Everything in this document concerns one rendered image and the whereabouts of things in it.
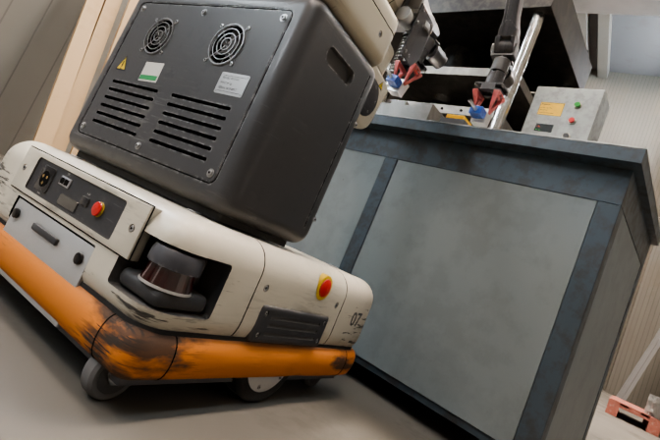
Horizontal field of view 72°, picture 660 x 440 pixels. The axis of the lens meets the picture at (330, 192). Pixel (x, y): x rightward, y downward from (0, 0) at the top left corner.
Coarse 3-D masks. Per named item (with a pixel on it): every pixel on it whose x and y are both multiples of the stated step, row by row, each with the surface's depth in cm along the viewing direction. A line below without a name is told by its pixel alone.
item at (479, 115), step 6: (468, 102) 146; (474, 108) 149; (480, 108) 149; (474, 114) 150; (480, 114) 149; (486, 114) 151; (474, 120) 153; (480, 120) 152; (486, 120) 152; (480, 126) 154; (486, 126) 153
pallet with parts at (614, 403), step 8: (616, 400) 400; (648, 400) 388; (656, 400) 382; (608, 408) 393; (616, 408) 390; (624, 408) 387; (632, 408) 389; (640, 408) 458; (648, 408) 384; (656, 408) 380; (640, 416) 379; (648, 416) 394; (656, 416) 378; (648, 424) 375; (656, 424) 373; (648, 432) 374; (656, 432) 371
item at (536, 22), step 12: (540, 12) 224; (540, 24) 223; (528, 36) 222; (528, 48) 221; (516, 60) 222; (516, 72) 220; (516, 84) 219; (564, 84) 275; (504, 96) 219; (504, 108) 217; (492, 120) 218; (504, 120) 217
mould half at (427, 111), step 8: (384, 104) 162; (392, 104) 160; (400, 104) 157; (424, 104) 151; (432, 104) 149; (376, 112) 163; (384, 112) 160; (392, 112) 158; (400, 112) 156; (408, 112) 154; (416, 112) 152; (424, 112) 150; (432, 112) 150; (440, 112) 154; (432, 120) 151
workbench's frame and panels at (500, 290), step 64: (384, 128) 152; (448, 128) 134; (384, 192) 146; (448, 192) 132; (512, 192) 121; (576, 192) 111; (640, 192) 116; (320, 256) 152; (384, 256) 137; (448, 256) 125; (512, 256) 115; (576, 256) 107; (640, 256) 142; (384, 320) 130; (448, 320) 119; (512, 320) 110; (576, 320) 102; (448, 384) 113; (512, 384) 105; (576, 384) 113
